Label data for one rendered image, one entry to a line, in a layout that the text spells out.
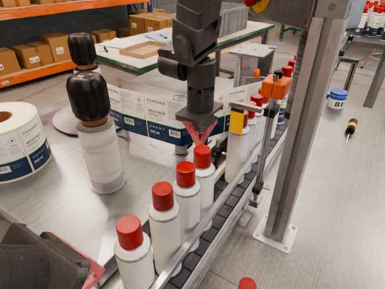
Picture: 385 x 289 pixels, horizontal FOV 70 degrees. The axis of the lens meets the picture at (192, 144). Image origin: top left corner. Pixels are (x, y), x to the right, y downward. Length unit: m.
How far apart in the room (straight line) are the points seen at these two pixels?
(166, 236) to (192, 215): 0.07
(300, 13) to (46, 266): 0.45
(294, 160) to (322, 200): 0.30
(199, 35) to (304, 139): 0.25
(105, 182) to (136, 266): 0.34
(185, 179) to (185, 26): 0.25
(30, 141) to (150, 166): 0.33
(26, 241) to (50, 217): 0.42
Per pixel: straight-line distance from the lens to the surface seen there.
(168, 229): 0.46
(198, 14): 0.47
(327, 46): 0.47
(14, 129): 0.82
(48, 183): 0.84
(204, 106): 0.57
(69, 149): 0.95
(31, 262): 0.28
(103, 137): 0.65
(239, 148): 0.67
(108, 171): 0.70
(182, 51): 0.50
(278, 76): 0.52
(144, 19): 4.69
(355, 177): 0.97
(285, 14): 0.51
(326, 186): 0.89
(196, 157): 0.50
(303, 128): 0.53
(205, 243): 0.61
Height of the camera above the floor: 1.37
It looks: 34 degrees down
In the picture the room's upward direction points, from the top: straight up
